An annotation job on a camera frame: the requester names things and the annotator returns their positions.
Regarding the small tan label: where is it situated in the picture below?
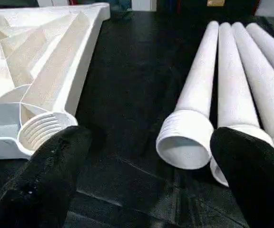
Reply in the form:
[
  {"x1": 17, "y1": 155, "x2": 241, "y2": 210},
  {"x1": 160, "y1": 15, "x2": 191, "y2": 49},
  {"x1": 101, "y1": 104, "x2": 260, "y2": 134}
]
[{"x1": 206, "y1": 0, "x2": 226, "y2": 7}]

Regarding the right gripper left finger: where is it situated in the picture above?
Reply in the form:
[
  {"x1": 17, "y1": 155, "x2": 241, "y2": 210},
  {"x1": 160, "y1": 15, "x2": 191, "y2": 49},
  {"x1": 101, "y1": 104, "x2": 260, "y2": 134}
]
[{"x1": 0, "y1": 126, "x2": 93, "y2": 228}]

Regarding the white plastic table top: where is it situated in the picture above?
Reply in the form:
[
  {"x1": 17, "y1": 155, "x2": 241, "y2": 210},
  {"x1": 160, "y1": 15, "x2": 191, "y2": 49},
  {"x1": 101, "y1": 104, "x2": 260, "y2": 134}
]
[{"x1": 0, "y1": 2, "x2": 110, "y2": 160}]

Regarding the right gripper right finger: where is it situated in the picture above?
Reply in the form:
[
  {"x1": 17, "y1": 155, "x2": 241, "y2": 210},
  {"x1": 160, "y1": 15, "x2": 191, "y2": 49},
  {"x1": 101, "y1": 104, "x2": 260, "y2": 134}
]
[{"x1": 210, "y1": 127, "x2": 274, "y2": 228}]

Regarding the black work mat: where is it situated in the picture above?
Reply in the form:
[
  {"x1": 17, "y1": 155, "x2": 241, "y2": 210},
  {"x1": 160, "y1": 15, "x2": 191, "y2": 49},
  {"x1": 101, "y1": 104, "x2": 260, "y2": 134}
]
[{"x1": 0, "y1": 9, "x2": 274, "y2": 228}]

